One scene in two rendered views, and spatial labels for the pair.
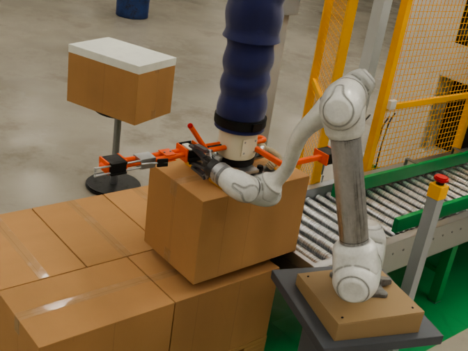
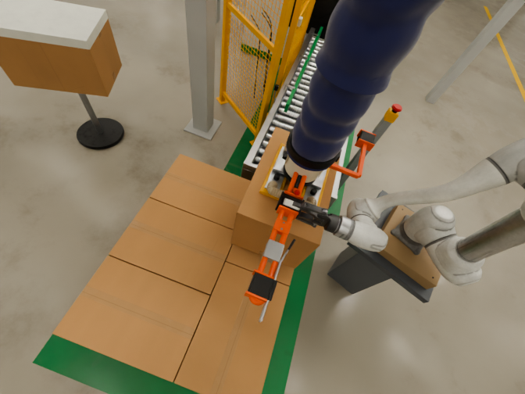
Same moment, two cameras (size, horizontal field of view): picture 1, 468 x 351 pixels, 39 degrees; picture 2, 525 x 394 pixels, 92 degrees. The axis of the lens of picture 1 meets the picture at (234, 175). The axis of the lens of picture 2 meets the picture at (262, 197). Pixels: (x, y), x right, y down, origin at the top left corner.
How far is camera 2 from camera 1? 2.33 m
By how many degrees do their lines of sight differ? 46
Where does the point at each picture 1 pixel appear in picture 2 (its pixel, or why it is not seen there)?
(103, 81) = (48, 61)
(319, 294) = (404, 260)
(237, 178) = (374, 240)
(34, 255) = (163, 314)
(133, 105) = (98, 80)
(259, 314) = not seen: hidden behind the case
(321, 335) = (418, 289)
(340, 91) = not seen: outside the picture
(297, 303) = (386, 267)
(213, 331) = not seen: hidden behind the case
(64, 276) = (205, 320)
